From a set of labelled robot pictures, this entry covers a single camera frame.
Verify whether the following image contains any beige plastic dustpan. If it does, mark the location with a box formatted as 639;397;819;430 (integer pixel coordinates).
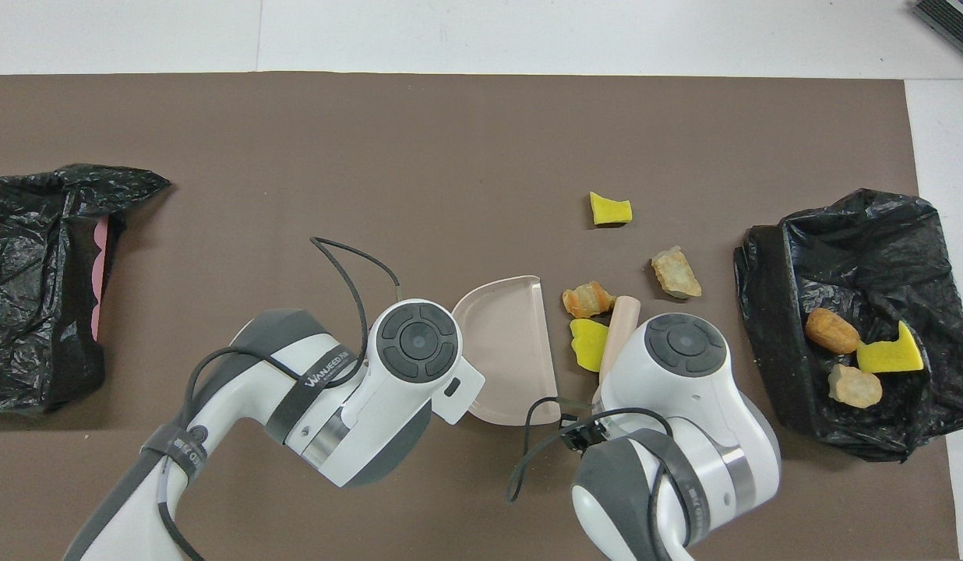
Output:
450;274;563;427

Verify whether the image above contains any orange striped foam piece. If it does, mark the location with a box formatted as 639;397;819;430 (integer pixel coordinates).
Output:
561;280;617;319

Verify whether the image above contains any beige brush with black bristles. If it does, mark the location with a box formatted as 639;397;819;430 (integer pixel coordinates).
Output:
598;295;644;406

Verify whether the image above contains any brown bread roll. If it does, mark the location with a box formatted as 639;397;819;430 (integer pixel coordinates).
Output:
804;307;862;356

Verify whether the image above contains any pale crinkled foam piece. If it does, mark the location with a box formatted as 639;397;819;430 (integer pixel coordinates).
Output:
827;364;883;410

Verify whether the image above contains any yellow sponge piece green backing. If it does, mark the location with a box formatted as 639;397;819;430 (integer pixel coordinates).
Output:
855;320;926;374

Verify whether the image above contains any black trash bag bin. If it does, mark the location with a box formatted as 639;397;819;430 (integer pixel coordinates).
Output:
733;189;963;462

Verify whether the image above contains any pink bin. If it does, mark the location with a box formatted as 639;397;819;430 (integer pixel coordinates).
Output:
92;217;113;342

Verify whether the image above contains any black trash bag on pink bin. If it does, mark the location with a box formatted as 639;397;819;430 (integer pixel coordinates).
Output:
0;164;171;415

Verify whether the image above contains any small yellow sponge piece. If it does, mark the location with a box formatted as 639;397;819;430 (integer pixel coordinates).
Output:
590;191;633;228

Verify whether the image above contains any pale beige foam chunk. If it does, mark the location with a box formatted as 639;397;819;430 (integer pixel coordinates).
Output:
651;245;703;300

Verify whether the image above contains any brown paper table mat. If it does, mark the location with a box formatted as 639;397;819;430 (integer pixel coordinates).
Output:
0;72;962;561

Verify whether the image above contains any dark ribbed device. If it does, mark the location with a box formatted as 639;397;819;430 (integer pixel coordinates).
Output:
912;0;963;67

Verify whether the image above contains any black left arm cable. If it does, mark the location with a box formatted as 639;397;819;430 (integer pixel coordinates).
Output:
158;236;402;561

